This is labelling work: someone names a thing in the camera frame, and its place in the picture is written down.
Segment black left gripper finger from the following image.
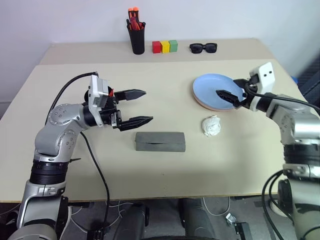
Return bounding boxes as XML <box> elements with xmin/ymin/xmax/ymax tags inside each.
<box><xmin>117</xmin><ymin>115</ymin><xmax>154</xmax><ymax>132</ymax></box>
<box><xmin>114</xmin><ymin>88</ymin><xmax>147</xmax><ymax>102</ymax></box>

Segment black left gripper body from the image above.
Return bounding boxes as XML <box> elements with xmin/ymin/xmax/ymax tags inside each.
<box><xmin>99</xmin><ymin>96</ymin><xmax>123</xmax><ymax>130</ymax></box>

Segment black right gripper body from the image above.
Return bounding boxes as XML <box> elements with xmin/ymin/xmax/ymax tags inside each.
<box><xmin>241</xmin><ymin>74</ymin><xmax>260</xmax><ymax>107</ymax></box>

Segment light blue plate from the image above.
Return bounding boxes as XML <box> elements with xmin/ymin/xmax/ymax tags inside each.
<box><xmin>192</xmin><ymin>73</ymin><xmax>245</xmax><ymax>111</ymax></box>

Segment grey felt glasses case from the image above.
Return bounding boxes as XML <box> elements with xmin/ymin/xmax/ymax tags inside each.
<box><xmin>135</xmin><ymin>131</ymin><xmax>186</xmax><ymax>153</ymax></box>

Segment black tool holder cup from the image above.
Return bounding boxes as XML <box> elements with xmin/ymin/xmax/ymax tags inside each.
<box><xmin>126</xmin><ymin>23</ymin><xmax>146</xmax><ymax>55</ymax></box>

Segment pink plate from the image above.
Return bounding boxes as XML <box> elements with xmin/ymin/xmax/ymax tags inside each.
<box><xmin>192</xmin><ymin>93</ymin><xmax>237</xmax><ymax>113</ymax></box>

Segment crumpled white paper ball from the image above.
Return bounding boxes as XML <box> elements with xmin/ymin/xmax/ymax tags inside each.
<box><xmin>201</xmin><ymin>114</ymin><xmax>222</xmax><ymax>137</ymax></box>

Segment black sunglasses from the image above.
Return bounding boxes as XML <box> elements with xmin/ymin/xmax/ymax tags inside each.
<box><xmin>189</xmin><ymin>42</ymin><xmax>218</xmax><ymax>55</ymax></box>

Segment yellow wooden block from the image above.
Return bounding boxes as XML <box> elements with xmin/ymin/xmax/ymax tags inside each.
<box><xmin>160</xmin><ymin>40</ymin><xmax>171</xmax><ymax>54</ymax></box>

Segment green wooden block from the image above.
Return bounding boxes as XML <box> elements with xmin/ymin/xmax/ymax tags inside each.
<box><xmin>168</xmin><ymin>39</ymin><xmax>179</xmax><ymax>53</ymax></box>

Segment dark rounded shape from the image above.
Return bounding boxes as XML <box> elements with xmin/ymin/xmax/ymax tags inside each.
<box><xmin>116</xmin><ymin>201</ymin><xmax>151</xmax><ymax>240</ymax></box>
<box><xmin>177</xmin><ymin>198</ymin><xmax>216</xmax><ymax>240</ymax></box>

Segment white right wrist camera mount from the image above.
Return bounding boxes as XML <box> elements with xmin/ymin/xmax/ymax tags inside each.
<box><xmin>248</xmin><ymin>62</ymin><xmax>276</xmax><ymax>111</ymax></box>

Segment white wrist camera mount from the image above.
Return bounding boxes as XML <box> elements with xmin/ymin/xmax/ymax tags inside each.
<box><xmin>248</xmin><ymin>62</ymin><xmax>276</xmax><ymax>111</ymax></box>
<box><xmin>87</xmin><ymin>74</ymin><xmax>110</xmax><ymax>115</ymax></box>

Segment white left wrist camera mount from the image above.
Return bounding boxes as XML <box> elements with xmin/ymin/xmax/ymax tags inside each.
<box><xmin>87</xmin><ymin>74</ymin><xmax>110</xmax><ymax>115</ymax></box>

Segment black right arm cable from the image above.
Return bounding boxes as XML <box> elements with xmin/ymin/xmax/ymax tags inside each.
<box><xmin>244</xmin><ymin>83</ymin><xmax>320</xmax><ymax>112</ymax></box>

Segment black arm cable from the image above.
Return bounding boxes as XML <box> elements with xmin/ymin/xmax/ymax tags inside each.
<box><xmin>48</xmin><ymin>71</ymin><xmax>111</xmax><ymax>236</ymax></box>
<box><xmin>244</xmin><ymin>83</ymin><xmax>320</xmax><ymax>112</ymax></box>

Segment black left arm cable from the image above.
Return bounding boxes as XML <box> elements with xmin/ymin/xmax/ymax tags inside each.
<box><xmin>48</xmin><ymin>71</ymin><xmax>111</xmax><ymax>236</ymax></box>

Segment red-handled tool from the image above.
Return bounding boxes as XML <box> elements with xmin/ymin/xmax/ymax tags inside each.
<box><xmin>129</xmin><ymin>16</ymin><xmax>141</xmax><ymax>32</ymax></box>

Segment thin black cable loop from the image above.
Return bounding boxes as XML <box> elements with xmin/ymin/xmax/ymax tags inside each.
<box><xmin>261</xmin><ymin>171</ymin><xmax>296</xmax><ymax>240</ymax></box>

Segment thin white floor cable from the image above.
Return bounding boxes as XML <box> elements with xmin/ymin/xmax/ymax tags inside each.
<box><xmin>66</xmin><ymin>201</ymin><xmax>132</xmax><ymax>234</ymax></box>
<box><xmin>201</xmin><ymin>196</ymin><xmax>231</xmax><ymax>216</ymax></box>

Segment small metal bracket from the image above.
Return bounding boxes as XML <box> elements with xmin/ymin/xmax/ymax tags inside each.
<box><xmin>225</xmin><ymin>213</ymin><xmax>238</xmax><ymax>227</ymax></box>

